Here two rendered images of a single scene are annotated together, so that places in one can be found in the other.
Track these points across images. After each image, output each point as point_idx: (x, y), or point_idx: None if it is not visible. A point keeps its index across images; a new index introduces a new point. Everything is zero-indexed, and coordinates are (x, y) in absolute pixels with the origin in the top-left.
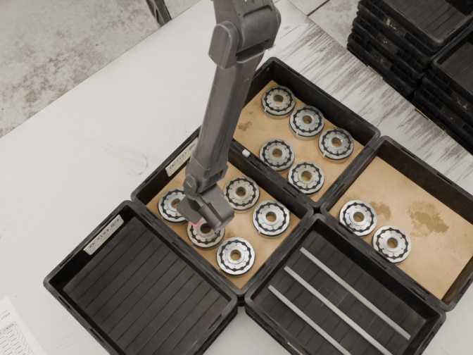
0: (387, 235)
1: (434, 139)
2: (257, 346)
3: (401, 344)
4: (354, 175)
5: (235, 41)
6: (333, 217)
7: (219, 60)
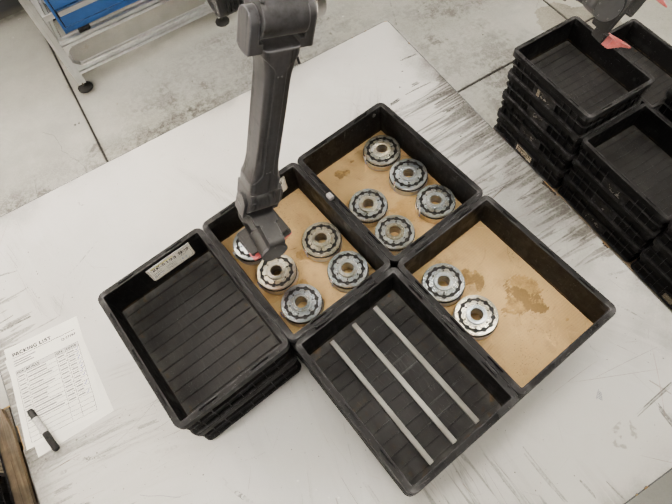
0: (472, 305)
1: (559, 216)
2: (315, 408)
3: (467, 427)
4: (443, 233)
5: (255, 24)
6: (410, 274)
7: (244, 46)
